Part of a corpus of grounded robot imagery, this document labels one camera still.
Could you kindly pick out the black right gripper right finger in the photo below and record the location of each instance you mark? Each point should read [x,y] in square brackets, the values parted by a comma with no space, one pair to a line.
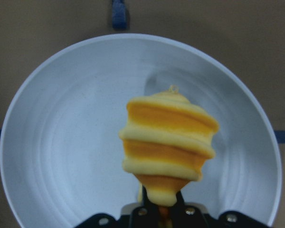
[194,216]

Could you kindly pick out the light blue plate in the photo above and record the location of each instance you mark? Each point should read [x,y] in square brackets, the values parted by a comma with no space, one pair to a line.
[60,154]

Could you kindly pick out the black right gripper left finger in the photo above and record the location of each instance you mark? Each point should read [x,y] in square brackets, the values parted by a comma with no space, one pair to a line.
[134,215]

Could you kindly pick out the yellow croissant bread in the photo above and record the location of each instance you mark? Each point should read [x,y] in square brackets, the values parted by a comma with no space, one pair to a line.
[166,142]

